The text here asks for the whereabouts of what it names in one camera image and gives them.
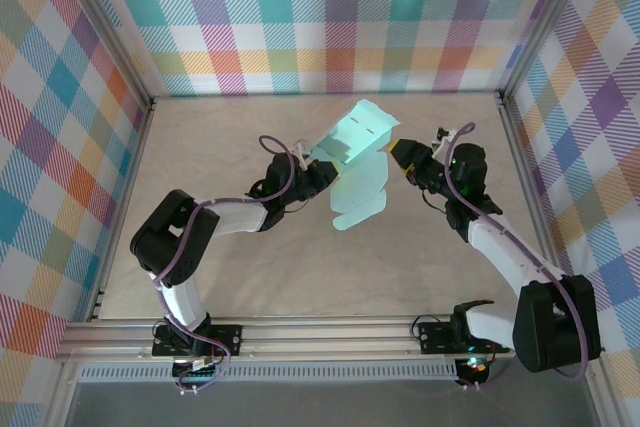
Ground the mint green paper box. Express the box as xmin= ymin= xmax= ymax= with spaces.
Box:
xmin=308 ymin=99 xmax=402 ymax=234

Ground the green circuit board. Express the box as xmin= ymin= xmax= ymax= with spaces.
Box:
xmin=171 ymin=356 xmax=222 ymax=381

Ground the aluminium table side rail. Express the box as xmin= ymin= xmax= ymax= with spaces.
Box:
xmin=87 ymin=96 xmax=157 ymax=323
xmin=496 ymin=90 xmax=559 ymax=268

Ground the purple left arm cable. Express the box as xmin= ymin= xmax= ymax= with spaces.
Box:
xmin=151 ymin=134 xmax=302 ymax=397

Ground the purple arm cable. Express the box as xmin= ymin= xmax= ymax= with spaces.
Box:
xmin=151 ymin=134 xmax=302 ymax=397
xmin=446 ymin=122 xmax=592 ymax=392

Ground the long aluminium mounting rail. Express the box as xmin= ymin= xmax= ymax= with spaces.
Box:
xmin=53 ymin=320 xmax=519 ymax=364

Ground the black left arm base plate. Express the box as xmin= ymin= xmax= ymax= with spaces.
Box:
xmin=151 ymin=323 xmax=244 ymax=359

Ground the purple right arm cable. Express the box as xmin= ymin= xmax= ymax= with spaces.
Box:
xmin=446 ymin=122 xmax=592 ymax=392

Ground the aluminium frame post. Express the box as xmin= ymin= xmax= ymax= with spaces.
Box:
xmin=58 ymin=0 xmax=156 ymax=106
xmin=497 ymin=0 xmax=596 ymax=101

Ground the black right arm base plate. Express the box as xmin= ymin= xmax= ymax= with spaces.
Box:
xmin=416 ymin=318 xmax=512 ymax=356

